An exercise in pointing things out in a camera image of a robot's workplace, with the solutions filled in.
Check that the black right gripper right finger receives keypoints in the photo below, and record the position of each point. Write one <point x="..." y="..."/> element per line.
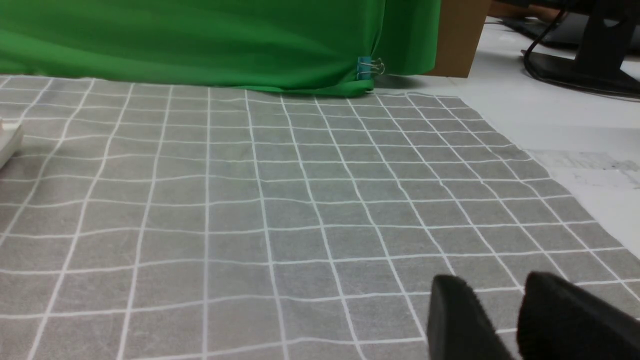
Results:
<point x="558" y="320"/>

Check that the green backdrop cloth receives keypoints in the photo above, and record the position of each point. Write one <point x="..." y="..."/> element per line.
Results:
<point x="286" y="46"/>

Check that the black monitor stand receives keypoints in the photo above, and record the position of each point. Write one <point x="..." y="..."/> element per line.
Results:
<point x="606" y="39"/>

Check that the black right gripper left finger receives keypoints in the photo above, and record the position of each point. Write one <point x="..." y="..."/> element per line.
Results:
<point x="457" y="327"/>

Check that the blue binder clip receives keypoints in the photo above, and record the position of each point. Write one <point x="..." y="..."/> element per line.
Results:
<point x="367" y="68"/>

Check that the grey checkered tablecloth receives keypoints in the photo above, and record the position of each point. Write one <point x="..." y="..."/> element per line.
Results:
<point x="167" y="222"/>

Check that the white desk lamp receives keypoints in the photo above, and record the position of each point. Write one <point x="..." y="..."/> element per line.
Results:
<point x="11" y="137"/>

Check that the brown cardboard board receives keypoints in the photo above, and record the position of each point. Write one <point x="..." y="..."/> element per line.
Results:
<point x="460" y="28"/>

